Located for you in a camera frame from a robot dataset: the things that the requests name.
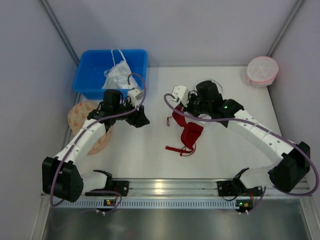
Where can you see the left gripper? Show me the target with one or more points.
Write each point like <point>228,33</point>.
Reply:
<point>136,116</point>

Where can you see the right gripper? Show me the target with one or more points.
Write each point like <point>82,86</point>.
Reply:
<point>189,108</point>

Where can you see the red bra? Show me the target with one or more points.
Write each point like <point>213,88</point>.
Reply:
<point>190,134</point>

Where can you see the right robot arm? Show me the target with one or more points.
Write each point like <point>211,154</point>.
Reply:
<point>288,160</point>

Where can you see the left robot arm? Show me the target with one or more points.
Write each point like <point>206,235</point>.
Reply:
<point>60,174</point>

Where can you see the white bra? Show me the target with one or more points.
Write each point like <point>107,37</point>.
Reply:
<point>117,76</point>

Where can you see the floral patterned bra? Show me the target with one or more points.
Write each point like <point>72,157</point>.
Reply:
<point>76,119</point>

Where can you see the pink trimmed mesh laundry bag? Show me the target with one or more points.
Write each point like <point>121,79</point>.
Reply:
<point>262,71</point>

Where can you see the blue plastic bin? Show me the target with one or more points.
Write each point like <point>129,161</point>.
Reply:
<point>99,70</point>

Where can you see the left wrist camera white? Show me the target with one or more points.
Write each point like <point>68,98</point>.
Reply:
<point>135,95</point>

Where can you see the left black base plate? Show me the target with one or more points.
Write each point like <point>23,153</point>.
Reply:
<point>119,186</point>

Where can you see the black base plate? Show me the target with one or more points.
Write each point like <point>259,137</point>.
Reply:
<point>119,186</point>
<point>234,188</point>

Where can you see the aluminium mounting rail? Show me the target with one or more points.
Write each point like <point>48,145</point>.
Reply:
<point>143,188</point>

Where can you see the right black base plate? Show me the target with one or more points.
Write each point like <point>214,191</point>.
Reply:
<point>234,188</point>

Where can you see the slotted cable duct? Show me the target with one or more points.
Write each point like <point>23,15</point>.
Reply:
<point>128,203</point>

